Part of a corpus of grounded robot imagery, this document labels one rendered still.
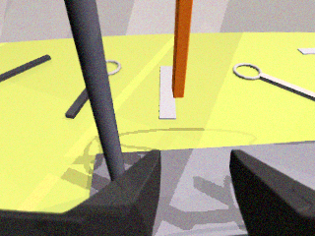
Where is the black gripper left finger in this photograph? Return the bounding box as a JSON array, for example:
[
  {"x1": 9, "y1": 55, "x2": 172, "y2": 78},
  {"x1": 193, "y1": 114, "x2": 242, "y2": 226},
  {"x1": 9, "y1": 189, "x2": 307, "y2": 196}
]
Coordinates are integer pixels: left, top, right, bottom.
[{"x1": 0, "y1": 149, "x2": 161, "y2": 236}]

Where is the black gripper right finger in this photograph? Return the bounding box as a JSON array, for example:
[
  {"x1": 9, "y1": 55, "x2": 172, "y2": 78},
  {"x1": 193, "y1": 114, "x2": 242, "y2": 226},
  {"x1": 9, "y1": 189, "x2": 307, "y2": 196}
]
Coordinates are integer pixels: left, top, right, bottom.
[{"x1": 229, "y1": 150, "x2": 315, "y2": 236}]

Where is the grey handle with white loop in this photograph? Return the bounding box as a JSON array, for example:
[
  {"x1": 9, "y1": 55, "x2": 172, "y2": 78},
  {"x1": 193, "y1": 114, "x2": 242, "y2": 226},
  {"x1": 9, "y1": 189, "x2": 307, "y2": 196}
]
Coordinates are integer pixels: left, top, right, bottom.
[
  {"x1": 0, "y1": 54, "x2": 51, "y2": 83},
  {"x1": 65, "y1": 60, "x2": 121, "y2": 119}
]

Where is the white ring with flat handle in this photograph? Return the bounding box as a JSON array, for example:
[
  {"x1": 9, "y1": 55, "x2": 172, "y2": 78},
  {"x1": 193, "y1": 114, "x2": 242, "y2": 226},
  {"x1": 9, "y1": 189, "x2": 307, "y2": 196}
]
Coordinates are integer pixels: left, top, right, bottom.
[{"x1": 233, "y1": 63, "x2": 315, "y2": 102}]

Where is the orange handle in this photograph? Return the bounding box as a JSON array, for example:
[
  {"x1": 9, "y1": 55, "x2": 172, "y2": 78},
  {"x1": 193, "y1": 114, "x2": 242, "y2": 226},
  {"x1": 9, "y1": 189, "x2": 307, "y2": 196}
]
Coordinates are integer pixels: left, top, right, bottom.
[{"x1": 172, "y1": 0, "x2": 193, "y2": 98}]

